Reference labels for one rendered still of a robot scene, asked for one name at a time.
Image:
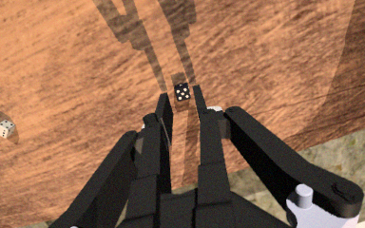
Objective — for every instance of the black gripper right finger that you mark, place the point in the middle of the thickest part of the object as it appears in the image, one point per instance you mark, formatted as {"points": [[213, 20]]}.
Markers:
{"points": [[311, 196]]}

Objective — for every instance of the white die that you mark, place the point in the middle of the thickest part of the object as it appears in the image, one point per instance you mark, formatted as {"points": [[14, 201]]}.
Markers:
{"points": [[6, 128]]}

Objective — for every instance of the black die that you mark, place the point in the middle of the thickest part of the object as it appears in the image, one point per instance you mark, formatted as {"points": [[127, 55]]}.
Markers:
{"points": [[182, 92]]}

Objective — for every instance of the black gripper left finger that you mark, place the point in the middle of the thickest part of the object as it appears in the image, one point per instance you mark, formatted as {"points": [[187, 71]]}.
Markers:
{"points": [[102, 200]]}

